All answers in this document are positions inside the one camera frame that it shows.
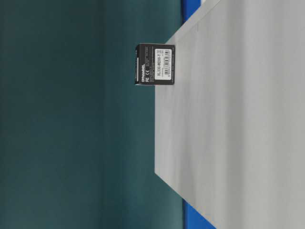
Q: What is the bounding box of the black Dynamixel box on base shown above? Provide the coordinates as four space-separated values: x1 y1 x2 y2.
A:
134 43 176 85

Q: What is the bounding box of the white base board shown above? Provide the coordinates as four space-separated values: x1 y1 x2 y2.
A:
154 0 305 229

